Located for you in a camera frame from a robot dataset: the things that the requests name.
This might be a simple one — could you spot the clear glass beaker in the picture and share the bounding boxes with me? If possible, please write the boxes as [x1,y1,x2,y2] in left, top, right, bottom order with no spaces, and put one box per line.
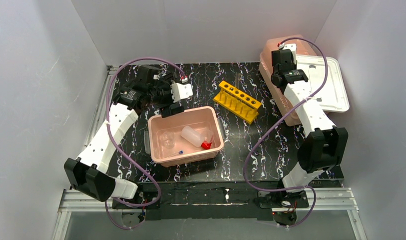
[160,131,175,149]

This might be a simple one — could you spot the white plastic bottle red cap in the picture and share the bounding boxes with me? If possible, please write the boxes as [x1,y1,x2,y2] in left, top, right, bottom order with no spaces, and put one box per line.
[181,125,212,150]

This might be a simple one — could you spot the pink plastic bin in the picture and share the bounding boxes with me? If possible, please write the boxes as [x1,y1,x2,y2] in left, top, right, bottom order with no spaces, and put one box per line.
[147,106,224,167]

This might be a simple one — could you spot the blue capped small vials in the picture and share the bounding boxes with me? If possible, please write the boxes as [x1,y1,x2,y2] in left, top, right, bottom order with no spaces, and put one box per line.
[167,150,183,158]

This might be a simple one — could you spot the clear plastic funnel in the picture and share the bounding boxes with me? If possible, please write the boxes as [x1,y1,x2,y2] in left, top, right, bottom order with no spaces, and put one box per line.
[201,129,214,143]

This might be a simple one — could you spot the clear glass test tube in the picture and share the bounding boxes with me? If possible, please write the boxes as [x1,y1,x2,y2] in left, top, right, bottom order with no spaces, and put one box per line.
[234,72,240,88]

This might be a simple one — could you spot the white box lid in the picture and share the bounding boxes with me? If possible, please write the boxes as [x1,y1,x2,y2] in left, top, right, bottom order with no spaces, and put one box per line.
[296,54,350,113]

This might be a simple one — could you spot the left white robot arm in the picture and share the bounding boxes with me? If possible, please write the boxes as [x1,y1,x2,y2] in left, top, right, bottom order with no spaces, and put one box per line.
[64,65,193,202]

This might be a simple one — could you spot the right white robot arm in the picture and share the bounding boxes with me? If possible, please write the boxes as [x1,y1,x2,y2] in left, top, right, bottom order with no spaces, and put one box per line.
[271,48,348,197]

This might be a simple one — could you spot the large pink storage box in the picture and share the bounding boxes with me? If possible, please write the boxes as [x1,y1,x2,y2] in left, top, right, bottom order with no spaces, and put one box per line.
[259,34,317,115]

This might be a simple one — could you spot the yellow test tube rack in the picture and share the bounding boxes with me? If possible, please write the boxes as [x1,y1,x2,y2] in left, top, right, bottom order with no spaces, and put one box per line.
[213,80,262,124]

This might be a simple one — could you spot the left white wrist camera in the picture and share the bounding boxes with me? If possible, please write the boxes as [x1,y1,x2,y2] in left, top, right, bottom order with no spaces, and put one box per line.
[170,83,193,103]

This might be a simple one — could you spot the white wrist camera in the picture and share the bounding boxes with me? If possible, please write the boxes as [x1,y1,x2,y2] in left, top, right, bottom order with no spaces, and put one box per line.
[278,43,297,55]
[170,83,193,103]

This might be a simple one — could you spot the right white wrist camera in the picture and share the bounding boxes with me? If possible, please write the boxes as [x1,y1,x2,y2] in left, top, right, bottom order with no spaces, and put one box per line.
[278,43,297,55]

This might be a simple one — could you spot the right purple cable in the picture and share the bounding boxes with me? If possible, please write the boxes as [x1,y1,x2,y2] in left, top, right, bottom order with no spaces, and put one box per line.
[242,37,329,229]

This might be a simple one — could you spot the purple cable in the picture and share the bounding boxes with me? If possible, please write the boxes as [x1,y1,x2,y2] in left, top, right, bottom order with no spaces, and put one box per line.
[104,56,190,231]
[242,37,329,229]

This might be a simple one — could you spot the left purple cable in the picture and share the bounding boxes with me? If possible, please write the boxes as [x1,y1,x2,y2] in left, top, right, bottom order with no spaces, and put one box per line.
[104,56,190,231]

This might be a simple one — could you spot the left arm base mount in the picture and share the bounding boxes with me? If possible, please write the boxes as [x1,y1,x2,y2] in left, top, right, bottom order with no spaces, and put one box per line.
[104,192,162,231]

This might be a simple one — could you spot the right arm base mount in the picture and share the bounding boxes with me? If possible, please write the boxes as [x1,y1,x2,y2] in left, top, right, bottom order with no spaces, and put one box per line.
[256,190,309,227]

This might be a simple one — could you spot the aluminium frame rail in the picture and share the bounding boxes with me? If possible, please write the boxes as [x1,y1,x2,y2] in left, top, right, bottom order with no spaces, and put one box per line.
[52,185,367,240]

